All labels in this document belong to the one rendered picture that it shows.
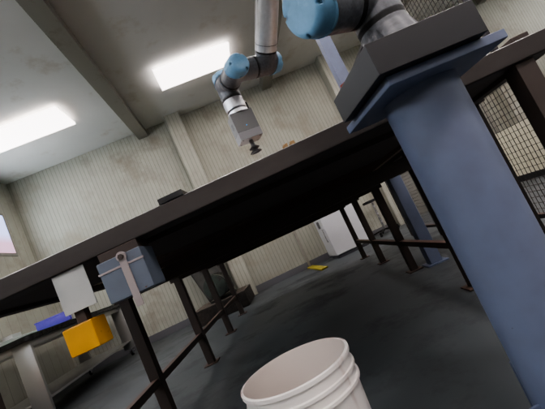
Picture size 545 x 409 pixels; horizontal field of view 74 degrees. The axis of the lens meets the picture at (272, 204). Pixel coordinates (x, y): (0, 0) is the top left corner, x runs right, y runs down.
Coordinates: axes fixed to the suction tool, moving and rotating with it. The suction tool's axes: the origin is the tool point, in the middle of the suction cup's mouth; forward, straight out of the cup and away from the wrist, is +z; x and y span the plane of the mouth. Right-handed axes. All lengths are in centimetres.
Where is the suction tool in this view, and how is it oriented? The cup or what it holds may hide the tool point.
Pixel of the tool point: (256, 152)
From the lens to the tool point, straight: 131.0
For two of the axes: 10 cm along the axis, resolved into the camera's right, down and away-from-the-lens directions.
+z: 4.2, 9.0, -1.0
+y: -8.8, 3.7, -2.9
